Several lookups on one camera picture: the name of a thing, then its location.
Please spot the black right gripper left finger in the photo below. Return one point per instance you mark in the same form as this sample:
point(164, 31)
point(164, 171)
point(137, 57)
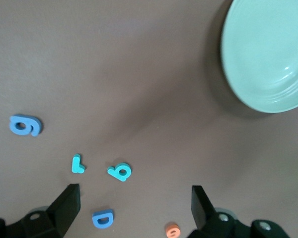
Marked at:
point(64, 210)

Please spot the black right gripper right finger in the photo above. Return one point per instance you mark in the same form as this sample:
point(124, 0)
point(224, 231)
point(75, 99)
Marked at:
point(203, 215)

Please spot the orange foam number six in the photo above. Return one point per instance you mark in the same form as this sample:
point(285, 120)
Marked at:
point(169, 228)

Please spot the teal foam number seven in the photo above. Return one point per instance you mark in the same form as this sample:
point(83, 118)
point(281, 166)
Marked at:
point(76, 168)

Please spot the teal foam number nine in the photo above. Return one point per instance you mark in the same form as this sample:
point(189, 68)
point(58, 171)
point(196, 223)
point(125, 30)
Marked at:
point(114, 171)

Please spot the blue foam letter D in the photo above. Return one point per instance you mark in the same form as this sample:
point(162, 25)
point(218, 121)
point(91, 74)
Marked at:
point(96, 220)

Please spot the blue foam number nine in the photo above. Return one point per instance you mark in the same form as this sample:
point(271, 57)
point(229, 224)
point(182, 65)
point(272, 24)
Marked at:
point(32, 129)

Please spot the light green plate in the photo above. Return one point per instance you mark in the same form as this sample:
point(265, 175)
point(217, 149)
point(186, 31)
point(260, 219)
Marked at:
point(263, 49)

